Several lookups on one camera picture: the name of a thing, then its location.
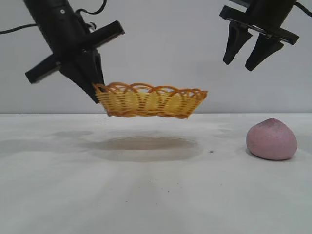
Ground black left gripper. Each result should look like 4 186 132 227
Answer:
23 0 126 104

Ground pink toy peach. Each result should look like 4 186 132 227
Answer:
246 117 298 161

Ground black looped gripper cable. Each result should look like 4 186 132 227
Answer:
75 0 108 16

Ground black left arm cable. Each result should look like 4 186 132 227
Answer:
0 23 41 35

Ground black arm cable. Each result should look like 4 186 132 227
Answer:
296 0 312 13
0 23 41 35

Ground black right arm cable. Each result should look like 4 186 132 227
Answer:
296 0 312 13

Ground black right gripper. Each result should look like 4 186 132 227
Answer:
219 0 300 72

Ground yellow woven wicker basket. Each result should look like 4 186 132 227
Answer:
93 82 209 120

